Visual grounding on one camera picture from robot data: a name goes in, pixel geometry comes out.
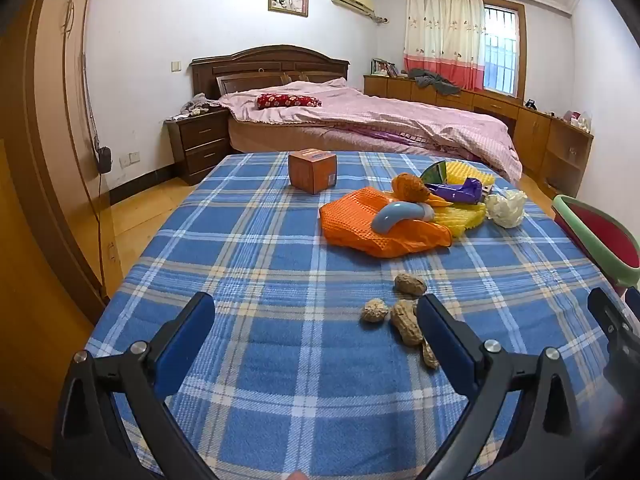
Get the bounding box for walnut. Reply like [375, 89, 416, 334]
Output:
[361, 298, 390, 324]

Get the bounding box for long wooden cabinet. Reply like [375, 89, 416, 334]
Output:
[363, 74, 595, 198]

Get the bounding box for white and pink bottles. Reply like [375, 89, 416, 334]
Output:
[564, 110, 594, 133]

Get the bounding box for orange foam mesh sheet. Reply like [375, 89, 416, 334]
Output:
[319, 186, 453, 259]

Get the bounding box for pink duvet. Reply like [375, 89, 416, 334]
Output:
[217, 77, 523, 181]

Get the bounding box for white and red curtain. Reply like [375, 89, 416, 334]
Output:
[404, 0, 485, 92]

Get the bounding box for blue curved plastic tube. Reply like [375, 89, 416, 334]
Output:
[372, 201, 436, 236]

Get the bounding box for orange cardboard box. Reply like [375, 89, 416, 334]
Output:
[288, 148, 337, 194]

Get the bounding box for green rimmed red bin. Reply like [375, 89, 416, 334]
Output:
[551, 195, 640, 291]

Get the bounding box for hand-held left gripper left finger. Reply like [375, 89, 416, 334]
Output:
[52, 291, 221, 480]

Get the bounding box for orange toy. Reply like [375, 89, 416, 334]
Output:
[391, 172, 451, 208]

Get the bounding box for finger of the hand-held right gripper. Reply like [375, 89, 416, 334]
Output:
[587, 286, 640, 396]

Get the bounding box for dark grey clothes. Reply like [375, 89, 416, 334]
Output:
[407, 69, 462, 95]

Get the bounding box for wooden bed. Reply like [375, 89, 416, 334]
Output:
[190, 45, 501, 161]

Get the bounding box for grey cloth pile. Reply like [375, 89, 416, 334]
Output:
[181, 93, 221, 116]

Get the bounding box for blue plaid tablecloth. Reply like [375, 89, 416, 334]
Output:
[82, 151, 631, 480]

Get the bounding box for red floral pillow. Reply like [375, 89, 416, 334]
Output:
[256, 93, 322, 110]

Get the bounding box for wooden nightstand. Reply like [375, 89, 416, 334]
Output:
[165, 107, 232, 186]

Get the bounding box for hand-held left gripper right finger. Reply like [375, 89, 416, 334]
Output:
[416, 294, 593, 480]

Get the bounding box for white paper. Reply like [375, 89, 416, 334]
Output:
[485, 190, 528, 229]

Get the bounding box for wooden wardrobe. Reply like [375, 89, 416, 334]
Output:
[0, 0, 126, 480]

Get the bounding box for window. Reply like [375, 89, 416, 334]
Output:
[482, 0, 527, 98]

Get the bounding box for black cable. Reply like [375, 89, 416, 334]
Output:
[80, 52, 113, 303]

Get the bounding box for white air conditioner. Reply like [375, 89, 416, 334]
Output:
[331, 0, 376, 17]

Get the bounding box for green paper packet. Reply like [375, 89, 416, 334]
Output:
[420, 160, 449, 186]

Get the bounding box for purple plastic bag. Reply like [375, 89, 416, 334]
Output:
[425, 178, 485, 206]

